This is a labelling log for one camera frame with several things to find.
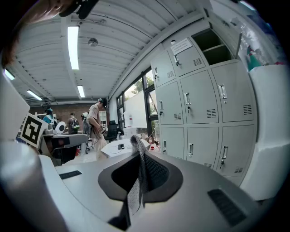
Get white round device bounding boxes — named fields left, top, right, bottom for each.
left=55, top=121, right=66, bottom=134

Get white cardboard box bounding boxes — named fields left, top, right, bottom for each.
left=123, top=126, right=139, bottom=139

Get white shelf unit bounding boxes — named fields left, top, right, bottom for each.
left=98, top=110, right=107, bottom=125

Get white board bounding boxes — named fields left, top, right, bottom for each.
left=123, top=90, right=148, bottom=129

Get white paper notice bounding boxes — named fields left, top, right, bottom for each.
left=169, top=38, right=193, bottom=56

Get white low partition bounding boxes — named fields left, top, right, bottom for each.
left=239, top=64, right=290, bottom=202

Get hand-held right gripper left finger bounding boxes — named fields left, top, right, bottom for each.
left=40, top=150, right=141, bottom=232

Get set of chrome recessed handles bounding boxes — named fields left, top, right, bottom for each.
left=154, top=55, right=229, bottom=159

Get black office chair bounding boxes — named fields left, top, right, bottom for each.
left=106, top=120, right=119, bottom=142

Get black framed window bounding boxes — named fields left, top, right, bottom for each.
left=116, top=68, right=160, bottom=142

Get black head-worn camera mount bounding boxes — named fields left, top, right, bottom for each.
left=58, top=0, right=100, bottom=20

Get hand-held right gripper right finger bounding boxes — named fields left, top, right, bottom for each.
left=130, top=151, right=261, bottom=232

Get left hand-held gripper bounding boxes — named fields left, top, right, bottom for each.
left=0, top=72, right=89, bottom=164

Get grey mesh wiping cloth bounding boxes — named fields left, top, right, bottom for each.
left=126, top=135, right=150, bottom=216

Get white table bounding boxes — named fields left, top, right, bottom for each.
left=100, top=137, right=151, bottom=159

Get teal green sheet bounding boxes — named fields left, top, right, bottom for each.
left=246, top=45, right=261, bottom=72

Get grey metal locker cabinet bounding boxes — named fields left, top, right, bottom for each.
left=150, top=28, right=258, bottom=188

